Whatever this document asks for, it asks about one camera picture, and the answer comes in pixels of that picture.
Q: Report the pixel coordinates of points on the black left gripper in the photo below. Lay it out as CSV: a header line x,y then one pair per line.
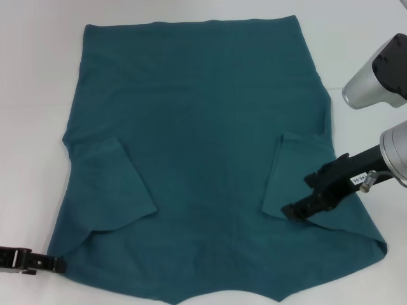
x,y
12,259

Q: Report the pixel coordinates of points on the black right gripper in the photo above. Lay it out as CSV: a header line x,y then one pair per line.
x,y
346,171

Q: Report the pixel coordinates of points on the teal blue t-shirt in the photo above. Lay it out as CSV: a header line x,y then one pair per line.
x,y
197,127

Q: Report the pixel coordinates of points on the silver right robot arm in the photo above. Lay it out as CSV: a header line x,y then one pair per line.
x,y
395,149

